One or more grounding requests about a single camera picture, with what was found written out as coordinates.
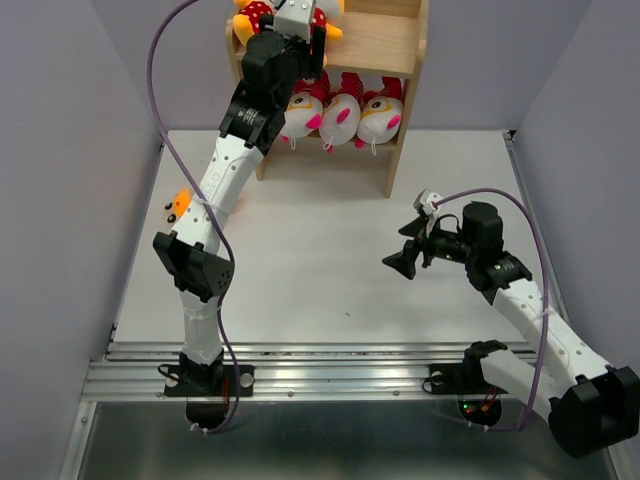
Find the purple cable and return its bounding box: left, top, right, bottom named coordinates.
left=146, top=0, right=242, bottom=435
left=432, top=188, right=551, bottom=432

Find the orange plush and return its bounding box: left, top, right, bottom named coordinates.
left=232, top=0, right=275, bottom=46
left=163, top=187, right=193, bottom=225

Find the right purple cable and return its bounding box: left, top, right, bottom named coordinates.
left=432, top=188, right=551, bottom=432

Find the aluminium mounting rail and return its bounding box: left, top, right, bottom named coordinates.
left=79, top=342, right=611, bottom=401

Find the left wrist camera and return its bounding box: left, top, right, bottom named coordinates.
left=273, top=0, right=316, bottom=43

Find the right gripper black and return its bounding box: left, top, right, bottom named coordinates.
left=380, top=214, right=477, bottom=280

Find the wooden shelf unit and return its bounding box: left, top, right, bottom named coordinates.
left=220, top=1, right=429, bottom=194

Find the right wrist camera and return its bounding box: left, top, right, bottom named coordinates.
left=413, top=189, right=443, bottom=220

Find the orange plush facing up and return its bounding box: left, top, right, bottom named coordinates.
left=311, top=0, right=345, bottom=41

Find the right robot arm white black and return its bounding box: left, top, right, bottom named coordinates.
left=382, top=194, right=639, bottom=458

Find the white pink plush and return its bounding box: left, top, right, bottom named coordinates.
left=319, top=72, right=364, bottom=153
left=354, top=77, right=404, bottom=155
left=280, top=71, right=330, bottom=149

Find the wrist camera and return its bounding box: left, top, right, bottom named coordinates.
left=273, top=0, right=316, bottom=43
left=413, top=189, right=443, bottom=220

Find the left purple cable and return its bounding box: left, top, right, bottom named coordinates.
left=146, top=0, right=242, bottom=435

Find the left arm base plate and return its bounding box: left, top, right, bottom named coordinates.
left=158, top=364, right=253, bottom=398

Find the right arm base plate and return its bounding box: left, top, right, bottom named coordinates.
left=421, top=361, right=516, bottom=396

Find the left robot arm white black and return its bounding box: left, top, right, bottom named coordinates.
left=153, top=18, right=327, bottom=394

